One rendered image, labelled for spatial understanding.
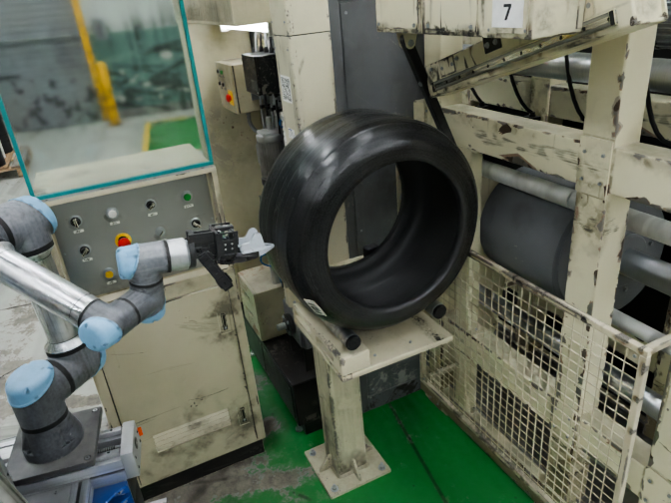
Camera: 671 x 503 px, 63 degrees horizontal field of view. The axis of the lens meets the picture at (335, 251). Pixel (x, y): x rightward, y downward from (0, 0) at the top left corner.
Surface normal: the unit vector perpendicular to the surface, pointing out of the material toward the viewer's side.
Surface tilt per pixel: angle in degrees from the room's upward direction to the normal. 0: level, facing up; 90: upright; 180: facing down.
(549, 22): 90
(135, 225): 90
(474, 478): 0
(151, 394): 90
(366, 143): 44
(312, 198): 64
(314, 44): 90
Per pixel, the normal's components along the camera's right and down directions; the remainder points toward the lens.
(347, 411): 0.43, 0.36
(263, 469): -0.08, -0.90
